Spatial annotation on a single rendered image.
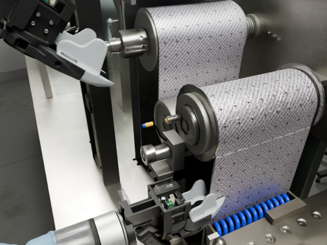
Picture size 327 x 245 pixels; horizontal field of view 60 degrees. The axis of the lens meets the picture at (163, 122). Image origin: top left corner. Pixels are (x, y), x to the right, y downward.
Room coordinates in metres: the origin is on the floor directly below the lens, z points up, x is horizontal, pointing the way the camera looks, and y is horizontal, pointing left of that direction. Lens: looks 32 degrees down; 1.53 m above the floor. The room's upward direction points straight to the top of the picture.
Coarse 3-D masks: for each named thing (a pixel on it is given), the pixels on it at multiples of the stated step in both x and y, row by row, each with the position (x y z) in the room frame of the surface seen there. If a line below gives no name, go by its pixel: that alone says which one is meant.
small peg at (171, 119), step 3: (177, 114) 0.45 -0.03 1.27; (165, 117) 0.45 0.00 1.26; (168, 117) 0.44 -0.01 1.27; (171, 117) 0.44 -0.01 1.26; (174, 117) 0.44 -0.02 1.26; (177, 117) 0.44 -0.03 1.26; (180, 117) 0.45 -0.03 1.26; (165, 120) 0.44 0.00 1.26; (168, 120) 0.44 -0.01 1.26; (171, 120) 0.44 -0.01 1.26; (174, 120) 0.44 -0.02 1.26; (177, 120) 0.44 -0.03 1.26; (180, 120) 0.45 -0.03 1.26; (168, 123) 0.44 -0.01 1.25
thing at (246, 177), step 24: (264, 144) 0.44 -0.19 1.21; (288, 144) 0.47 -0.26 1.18; (216, 168) 0.39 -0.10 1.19; (240, 168) 0.42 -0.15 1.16; (264, 168) 0.45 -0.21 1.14; (288, 168) 0.48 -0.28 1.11; (216, 192) 0.40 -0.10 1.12; (240, 192) 0.42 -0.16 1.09; (264, 192) 0.45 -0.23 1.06; (216, 216) 0.40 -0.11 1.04
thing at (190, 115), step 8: (176, 112) 0.47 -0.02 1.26; (184, 112) 0.44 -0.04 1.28; (192, 112) 0.43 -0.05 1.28; (184, 120) 0.44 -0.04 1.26; (192, 120) 0.41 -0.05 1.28; (184, 128) 0.43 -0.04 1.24; (192, 128) 0.41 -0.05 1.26; (184, 136) 0.43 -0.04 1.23; (192, 136) 0.41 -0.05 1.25; (192, 144) 0.41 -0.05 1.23
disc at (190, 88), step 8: (184, 88) 0.48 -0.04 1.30; (192, 88) 0.46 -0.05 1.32; (200, 96) 0.43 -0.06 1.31; (208, 104) 0.41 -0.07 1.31; (208, 112) 0.41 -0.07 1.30; (216, 120) 0.39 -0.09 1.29; (216, 128) 0.38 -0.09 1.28; (216, 136) 0.38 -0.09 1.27; (216, 144) 0.38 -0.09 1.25; (208, 152) 0.40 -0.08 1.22; (216, 152) 0.38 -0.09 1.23; (200, 160) 0.41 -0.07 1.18; (208, 160) 0.40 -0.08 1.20
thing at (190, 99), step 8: (184, 96) 0.46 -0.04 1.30; (192, 96) 0.44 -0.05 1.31; (176, 104) 0.49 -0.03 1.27; (184, 104) 0.46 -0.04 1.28; (192, 104) 0.43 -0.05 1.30; (200, 104) 0.42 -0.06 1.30; (200, 112) 0.41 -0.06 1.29; (200, 120) 0.41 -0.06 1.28; (208, 120) 0.40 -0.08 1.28; (200, 128) 0.41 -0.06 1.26; (208, 128) 0.39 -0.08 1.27; (200, 136) 0.40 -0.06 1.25; (208, 136) 0.39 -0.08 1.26; (200, 144) 0.40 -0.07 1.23; (208, 144) 0.39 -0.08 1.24; (192, 152) 0.42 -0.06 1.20; (200, 152) 0.40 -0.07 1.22
